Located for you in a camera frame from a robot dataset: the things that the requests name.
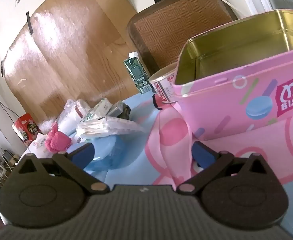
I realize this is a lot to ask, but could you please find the cartoon pig printed tablecloth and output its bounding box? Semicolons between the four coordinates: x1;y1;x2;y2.
19;91;293;198

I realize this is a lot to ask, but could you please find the dark silver object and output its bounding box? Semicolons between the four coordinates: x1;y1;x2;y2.
110;101;132;120

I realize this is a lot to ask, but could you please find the red snack box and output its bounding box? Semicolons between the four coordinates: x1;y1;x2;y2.
12;113;42;147

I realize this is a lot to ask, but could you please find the black tape strip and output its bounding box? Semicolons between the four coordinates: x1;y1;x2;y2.
26;12;34;35

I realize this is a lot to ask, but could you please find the red white tape roll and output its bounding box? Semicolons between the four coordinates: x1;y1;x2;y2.
148;64;179;104

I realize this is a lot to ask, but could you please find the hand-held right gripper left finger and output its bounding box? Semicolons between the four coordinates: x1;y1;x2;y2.
16;142;109;194

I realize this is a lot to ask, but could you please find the large white tissue pack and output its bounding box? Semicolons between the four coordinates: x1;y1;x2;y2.
28;133;52;155

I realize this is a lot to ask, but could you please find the black cable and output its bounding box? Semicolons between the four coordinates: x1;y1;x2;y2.
0;84;28;120

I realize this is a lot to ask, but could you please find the pink cardboard box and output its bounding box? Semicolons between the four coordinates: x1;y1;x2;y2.
173;9;293;141

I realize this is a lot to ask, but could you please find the blue soft packet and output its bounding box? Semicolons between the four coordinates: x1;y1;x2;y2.
83;135;133;172

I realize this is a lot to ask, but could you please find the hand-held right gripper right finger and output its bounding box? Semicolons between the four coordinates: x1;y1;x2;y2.
177;141;270;195

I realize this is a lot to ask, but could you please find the green white drink carton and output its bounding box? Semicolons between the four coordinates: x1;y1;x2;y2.
124;52;150;95

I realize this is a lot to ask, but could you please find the brown woven chair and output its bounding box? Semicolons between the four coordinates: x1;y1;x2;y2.
127;0;238;75

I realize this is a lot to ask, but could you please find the pink fluffy cloth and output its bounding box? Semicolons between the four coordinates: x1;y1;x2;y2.
45;121;72;153

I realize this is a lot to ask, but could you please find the bag of white cups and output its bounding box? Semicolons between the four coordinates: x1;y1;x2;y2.
40;99;92;135

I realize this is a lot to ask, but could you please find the wooden board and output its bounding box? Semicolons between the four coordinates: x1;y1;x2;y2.
2;0;147;128

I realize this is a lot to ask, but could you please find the small white tissue pack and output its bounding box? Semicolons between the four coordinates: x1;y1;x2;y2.
83;99;112;123

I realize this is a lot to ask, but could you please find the clear plastic packet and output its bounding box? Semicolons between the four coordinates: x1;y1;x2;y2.
76;116;147;139

